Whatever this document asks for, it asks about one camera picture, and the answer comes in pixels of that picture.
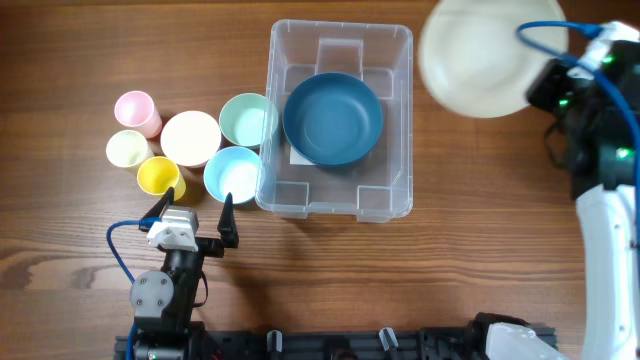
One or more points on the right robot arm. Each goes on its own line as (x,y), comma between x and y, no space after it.
(602,157)

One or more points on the cream large plastic bowl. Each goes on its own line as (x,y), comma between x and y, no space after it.
(470,59)

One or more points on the pink plastic bowl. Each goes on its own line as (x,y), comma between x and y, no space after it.
(191,138)

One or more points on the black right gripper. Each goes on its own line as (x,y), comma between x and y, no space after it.
(553,74)

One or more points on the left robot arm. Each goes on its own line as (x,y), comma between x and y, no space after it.
(163,300)

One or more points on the mint green plastic bowl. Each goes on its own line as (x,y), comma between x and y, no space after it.
(247,119)

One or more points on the pink plastic cup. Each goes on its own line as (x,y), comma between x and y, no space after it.
(136,110)

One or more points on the pale green plastic cup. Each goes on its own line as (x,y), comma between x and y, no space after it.
(128,150)

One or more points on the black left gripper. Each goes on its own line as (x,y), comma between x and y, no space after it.
(215,246)

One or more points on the white label in bin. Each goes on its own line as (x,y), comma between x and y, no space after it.
(295,158)

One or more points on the clear plastic storage bin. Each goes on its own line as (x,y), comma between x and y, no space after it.
(379,187)

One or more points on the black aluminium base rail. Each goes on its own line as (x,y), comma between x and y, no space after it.
(426,343)

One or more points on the yellow plastic cup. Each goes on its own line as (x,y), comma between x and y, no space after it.
(158,174)

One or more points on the dark blue large bowl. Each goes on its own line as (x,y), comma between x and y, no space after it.
(333,119)

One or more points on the light blue plastic bowl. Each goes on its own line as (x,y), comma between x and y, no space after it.
(232,170)

